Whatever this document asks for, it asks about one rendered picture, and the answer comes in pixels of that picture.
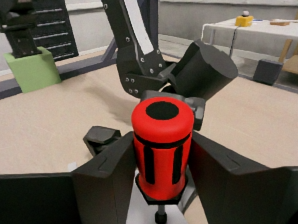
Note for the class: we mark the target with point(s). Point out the red screwdriver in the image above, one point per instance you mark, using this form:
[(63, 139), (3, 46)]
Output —
[(162, 136)]

